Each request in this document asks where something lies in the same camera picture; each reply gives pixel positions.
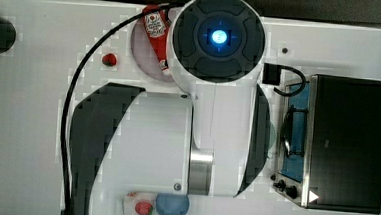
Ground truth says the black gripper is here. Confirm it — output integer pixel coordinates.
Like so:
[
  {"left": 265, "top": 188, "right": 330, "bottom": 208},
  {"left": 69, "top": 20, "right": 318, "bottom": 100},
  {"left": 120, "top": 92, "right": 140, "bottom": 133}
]
[{"left": 262, "top": 63, "right": 281, "bottom": 86}]

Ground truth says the red ketchup bottle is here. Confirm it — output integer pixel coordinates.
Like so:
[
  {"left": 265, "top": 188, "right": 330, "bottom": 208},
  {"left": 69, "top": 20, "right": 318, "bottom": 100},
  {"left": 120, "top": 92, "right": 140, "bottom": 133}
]
[{"left": 143, "top": 5, "right": 171, "bottom": 76}]

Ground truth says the blue bowl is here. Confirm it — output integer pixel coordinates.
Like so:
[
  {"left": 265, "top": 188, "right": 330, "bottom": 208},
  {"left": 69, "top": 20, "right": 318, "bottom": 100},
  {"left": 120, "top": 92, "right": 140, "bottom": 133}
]
[{"left": 155, "top": 193, "right": 190, "bottom": 215}]

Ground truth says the small dark red strawberry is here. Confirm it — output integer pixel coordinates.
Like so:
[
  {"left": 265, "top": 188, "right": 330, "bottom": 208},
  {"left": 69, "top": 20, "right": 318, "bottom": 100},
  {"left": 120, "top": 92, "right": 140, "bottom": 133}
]
[{"left": 102, "top": 53, "right": 117, "bottom": 67}]

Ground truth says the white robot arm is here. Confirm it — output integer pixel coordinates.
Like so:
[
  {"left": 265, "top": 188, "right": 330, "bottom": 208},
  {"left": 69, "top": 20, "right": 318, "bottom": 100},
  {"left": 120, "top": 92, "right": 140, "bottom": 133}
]
[{"left": 65, "top": 0, "right": 270, "bottom": 215}]

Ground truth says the red toy strawberry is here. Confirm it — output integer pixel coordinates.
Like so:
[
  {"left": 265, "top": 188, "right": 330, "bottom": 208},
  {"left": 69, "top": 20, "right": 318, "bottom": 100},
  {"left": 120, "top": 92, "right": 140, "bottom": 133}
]
[{"left": 134, "top": 201, "right": 153, "bottom": 215}]

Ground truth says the black toaster oven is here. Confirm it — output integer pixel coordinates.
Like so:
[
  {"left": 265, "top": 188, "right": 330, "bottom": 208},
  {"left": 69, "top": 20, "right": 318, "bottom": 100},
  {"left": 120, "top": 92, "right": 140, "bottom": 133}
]
[{"left": 271, "top": 74, "right": 381, "bottom": 214}]

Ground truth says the grey round plate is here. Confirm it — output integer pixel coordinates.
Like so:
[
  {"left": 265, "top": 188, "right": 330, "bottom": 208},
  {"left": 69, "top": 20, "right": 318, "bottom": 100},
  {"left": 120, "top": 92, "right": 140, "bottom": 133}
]
[{"left": 130, "top": 9, "right": 174, "bottom": 82}]

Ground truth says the green mug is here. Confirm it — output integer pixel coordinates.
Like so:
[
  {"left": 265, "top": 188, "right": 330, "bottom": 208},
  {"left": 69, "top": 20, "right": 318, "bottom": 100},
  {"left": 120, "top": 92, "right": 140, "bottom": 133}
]
[{"left": 267, "top": 122, "right": 277, "bottom": 159}]

